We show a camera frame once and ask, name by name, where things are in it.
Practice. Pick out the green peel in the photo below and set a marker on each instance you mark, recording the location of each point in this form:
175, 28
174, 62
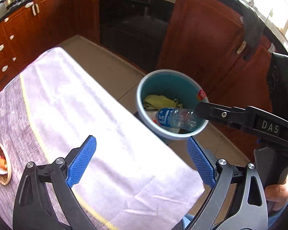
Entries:
155, 102

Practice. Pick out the red soda can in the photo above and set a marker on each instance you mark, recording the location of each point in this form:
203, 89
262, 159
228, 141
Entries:
201, 95

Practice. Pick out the wooden bowl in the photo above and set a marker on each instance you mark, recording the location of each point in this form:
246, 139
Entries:
5, 179

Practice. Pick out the dark towel on counter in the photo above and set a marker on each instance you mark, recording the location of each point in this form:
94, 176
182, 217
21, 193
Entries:
253, 25

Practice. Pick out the purple white tablecloth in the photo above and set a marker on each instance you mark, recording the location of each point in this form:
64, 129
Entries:
133, 181

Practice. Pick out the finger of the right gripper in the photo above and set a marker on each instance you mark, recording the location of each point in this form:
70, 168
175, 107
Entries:
240, 119

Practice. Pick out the person's right hand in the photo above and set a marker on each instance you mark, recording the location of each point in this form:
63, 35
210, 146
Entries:
278, 195

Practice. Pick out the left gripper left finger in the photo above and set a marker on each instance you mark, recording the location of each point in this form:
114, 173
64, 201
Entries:
33, 208

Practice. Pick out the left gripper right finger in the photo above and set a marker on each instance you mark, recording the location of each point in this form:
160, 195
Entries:
236, 198

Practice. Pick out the orange carrot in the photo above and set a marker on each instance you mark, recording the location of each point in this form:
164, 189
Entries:
3, 164

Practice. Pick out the built-in black oven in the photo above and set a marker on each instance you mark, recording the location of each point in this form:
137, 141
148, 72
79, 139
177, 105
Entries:
135, 29

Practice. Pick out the clear plastic bottle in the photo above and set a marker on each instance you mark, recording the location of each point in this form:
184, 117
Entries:
176, 118

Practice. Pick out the wooden kitchen cabinets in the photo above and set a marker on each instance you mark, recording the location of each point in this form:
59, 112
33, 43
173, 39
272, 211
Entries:
203, 40

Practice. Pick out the teal trash bin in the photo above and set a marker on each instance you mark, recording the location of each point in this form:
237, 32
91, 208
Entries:
168, 89

